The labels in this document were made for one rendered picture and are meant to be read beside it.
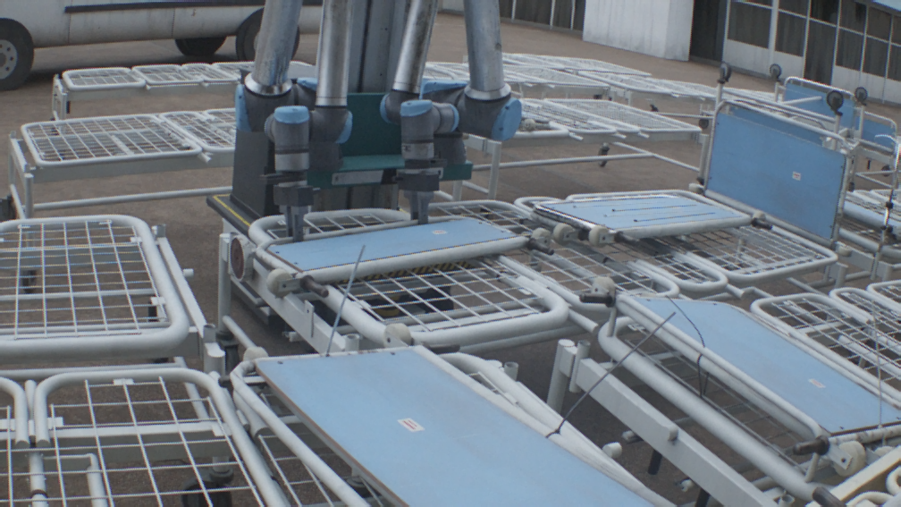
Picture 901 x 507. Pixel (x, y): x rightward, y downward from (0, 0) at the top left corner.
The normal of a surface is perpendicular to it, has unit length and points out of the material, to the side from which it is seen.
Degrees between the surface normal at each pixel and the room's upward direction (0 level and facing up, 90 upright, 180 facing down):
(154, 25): 110
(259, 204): 90
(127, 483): 0
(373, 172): 90
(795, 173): 90
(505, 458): 5
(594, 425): 0
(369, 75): 90
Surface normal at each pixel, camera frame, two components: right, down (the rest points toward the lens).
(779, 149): -0.84, 0.08
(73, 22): 0.61, 0.45
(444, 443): 0.18, -0.95
